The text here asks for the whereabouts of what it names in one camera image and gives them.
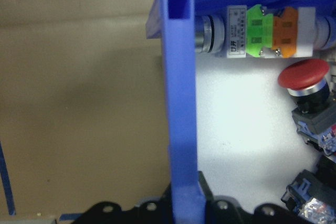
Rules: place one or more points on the blue plastic storage bin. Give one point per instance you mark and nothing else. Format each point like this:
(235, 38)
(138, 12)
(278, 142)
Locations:
(181, 77)

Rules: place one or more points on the red mushroom push button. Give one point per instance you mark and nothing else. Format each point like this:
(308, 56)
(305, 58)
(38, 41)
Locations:
(302, 190)
(302, 74)

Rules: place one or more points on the white foam bin liner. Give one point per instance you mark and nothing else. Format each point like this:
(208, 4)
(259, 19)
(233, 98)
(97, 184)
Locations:
(236, 116)

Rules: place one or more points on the green block switch silver head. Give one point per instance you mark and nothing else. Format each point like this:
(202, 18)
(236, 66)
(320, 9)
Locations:
(236, 32)

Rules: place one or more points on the orange block switch silver head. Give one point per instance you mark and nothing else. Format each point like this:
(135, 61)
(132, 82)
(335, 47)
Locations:
(284, 32)

